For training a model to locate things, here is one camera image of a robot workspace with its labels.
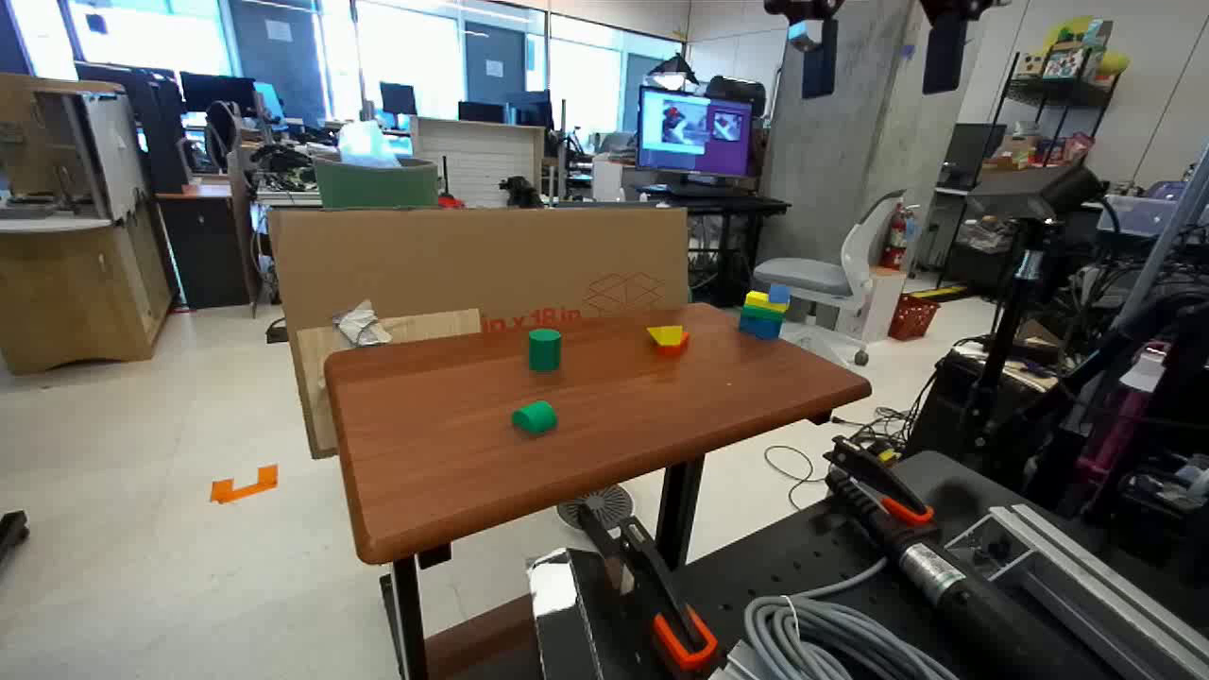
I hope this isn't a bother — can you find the black camera stand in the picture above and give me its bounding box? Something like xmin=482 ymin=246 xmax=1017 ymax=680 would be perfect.
xmin=966 ymin=164 xmax=1107 ymax=427

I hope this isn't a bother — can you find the dark low cabinet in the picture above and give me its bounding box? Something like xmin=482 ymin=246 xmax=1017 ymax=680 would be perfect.
xmin=151 ymin=173 xmax=258 ymax=313

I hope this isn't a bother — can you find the large blue base block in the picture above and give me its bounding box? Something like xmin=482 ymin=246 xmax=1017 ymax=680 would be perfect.
xmin=736 ymin=306 xmax=787 ymax=343

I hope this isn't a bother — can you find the black shelf with toys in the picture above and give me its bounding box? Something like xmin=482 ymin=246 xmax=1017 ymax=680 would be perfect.
xmin=996 ymin=10 xmax=1134 ymax=182

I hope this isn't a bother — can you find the green box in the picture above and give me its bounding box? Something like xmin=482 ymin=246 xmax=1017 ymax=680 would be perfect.
xmin=314 ymin=159 xmax=443 ymax=216

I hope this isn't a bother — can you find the black ribbed power cable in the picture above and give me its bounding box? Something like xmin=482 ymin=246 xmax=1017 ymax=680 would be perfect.
xmin=822 ymin=465 xmax=1071 ymax=680

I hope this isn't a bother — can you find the lit computer monitor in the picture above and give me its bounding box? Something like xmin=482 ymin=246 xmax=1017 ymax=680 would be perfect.
xmin=634 ymin=85 xmax=760 ymax=182

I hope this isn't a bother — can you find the grey coiled cable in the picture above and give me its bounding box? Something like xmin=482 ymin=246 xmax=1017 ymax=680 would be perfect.
xmin=717 ymin=558 xmax=964 ymax=680

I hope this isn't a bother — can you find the black desk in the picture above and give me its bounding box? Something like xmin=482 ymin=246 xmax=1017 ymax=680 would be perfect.
xmin=627 ymin=182 xmax=794 ymax=310

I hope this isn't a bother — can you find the white crumpled paper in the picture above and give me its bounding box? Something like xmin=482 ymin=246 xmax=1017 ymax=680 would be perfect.
xmin=331 ymin=300 xmax=398 ymax=352

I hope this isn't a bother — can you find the wooden cabinet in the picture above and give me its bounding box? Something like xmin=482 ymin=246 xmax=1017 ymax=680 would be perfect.
xmin=0 ymin=73 xmax=177 ymax=378

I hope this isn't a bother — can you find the green half-round block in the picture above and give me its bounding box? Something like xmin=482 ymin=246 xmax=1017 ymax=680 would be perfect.
xmin=508 ymin=397 xmax=561 ymax=444

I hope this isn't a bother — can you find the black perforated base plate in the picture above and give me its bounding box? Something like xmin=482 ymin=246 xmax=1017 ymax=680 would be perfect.
xmin=540 ymin=446 xmax=1209 ymax=680

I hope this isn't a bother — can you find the brown cardboard box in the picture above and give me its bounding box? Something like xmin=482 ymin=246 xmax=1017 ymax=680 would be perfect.
xmin=268 ymin=204 xmax=696 ymax=463

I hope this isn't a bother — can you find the green cylinder block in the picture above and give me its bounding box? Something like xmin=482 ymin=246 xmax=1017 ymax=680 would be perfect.
xmin=526 ymin=327 xmax=565 ymax=378

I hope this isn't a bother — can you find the orange floor tape marker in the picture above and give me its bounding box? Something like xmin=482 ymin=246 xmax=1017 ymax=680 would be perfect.
xmin=209 ymin=463 xmax=283 ymax=512

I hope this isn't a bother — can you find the white grey office chair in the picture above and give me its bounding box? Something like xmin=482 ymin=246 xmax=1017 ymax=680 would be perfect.
xmin=748 ymin=184 xmax=911 ymax=371

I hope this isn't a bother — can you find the wooden lower table shelf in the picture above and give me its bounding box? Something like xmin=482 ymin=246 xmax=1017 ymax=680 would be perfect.
xmin=421 ymin=594 xmax=540 ymax=680

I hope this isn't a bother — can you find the red fire extinguisher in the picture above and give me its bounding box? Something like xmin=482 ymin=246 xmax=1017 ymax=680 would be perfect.
xmin=879 ymin=204 xmax=911 ymax=274

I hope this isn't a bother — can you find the red basket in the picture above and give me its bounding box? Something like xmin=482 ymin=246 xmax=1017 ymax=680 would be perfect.
xmin=887 ymin=291 xmax=945 ymax=343

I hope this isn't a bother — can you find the aluminium extrusion rail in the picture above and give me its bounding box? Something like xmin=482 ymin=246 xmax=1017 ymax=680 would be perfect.
xmin=940 ymin=503 xmax=1209 ymax=680

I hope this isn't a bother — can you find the black orange clamp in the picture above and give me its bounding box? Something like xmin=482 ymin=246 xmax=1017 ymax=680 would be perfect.
xmin=574 ymin=498 xmax=724 ymax=677
xmin=822 ymin=431 xmax=940 ymax=534

